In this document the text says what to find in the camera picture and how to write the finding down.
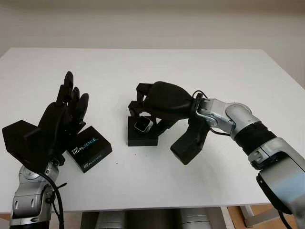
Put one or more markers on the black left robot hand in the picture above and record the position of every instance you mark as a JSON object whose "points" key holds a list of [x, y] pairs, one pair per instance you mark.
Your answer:
{"points": [[56, 121]]}

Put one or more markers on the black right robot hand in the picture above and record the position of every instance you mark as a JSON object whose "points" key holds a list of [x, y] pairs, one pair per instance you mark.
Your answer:
{"points": [[166, 100]]}

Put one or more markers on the small silver depth camera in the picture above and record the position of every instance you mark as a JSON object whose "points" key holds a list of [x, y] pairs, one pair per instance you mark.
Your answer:
{"points": [[143, 126]]}

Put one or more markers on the black RealSense box lid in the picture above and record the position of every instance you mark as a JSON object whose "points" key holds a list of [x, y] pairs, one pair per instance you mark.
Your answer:
{"points": [[94, 148]]}

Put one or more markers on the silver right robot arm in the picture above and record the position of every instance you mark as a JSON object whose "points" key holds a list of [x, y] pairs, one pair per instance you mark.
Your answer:
{"points": [[257, 138]]}

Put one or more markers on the black box base with insert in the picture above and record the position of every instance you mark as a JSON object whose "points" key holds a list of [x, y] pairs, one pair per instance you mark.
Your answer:
{"points": [[143, 139]]}

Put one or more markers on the grey left robot leg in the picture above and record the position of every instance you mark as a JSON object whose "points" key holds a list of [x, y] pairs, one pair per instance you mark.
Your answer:
{"points": [[109, 220]]}

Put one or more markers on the grey robot leg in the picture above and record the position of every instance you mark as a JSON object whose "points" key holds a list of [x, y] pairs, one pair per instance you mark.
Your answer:
{"points": [[109, 220], [194, 220]]}

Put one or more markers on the dark robot pelvis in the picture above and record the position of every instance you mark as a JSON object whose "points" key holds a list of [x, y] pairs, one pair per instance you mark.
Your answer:
{"points": [[152, 220]]}

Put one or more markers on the grey right robot leg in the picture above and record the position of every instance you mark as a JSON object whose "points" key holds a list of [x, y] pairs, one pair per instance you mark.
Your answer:
{"points": [[194, 220]]}

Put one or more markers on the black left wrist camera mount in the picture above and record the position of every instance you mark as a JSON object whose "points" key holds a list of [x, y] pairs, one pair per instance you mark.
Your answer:
{"points": [[21, 140]]}

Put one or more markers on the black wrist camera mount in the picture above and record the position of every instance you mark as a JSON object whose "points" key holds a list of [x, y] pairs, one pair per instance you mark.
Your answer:
{"points": [[21, 140], [190, 145]]}

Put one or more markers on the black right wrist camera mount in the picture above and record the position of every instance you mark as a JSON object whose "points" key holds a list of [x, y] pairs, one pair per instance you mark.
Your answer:
{"points": [[190, 145]]}

